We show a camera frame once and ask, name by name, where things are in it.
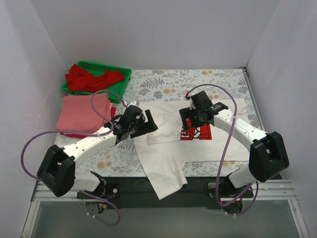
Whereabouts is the red t shirt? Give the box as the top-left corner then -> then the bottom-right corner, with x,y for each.
65,64 -> 124,93

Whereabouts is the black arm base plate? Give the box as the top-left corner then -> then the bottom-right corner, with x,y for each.
76,176 -> 255,210

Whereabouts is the green plastic bin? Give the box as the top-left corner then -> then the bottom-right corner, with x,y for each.
62,60 -> 132,103

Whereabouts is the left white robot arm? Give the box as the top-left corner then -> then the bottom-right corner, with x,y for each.
37,105 -> 158,198

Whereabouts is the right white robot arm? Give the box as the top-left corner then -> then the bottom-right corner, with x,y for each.
179,91 -> 289,197

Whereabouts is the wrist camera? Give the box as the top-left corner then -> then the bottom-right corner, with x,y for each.
126,100 -> 139,109
186,93 -> 197,110

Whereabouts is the white t shirt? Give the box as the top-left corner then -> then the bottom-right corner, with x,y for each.
133,98 -> 253,200

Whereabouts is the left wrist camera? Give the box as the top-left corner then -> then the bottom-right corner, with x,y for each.
126,100 -> 139,109

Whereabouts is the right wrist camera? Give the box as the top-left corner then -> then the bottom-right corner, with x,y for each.
186,93 -> 197,110

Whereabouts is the folded pink t shirt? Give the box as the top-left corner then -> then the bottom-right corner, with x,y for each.
56,94 -> 112,133

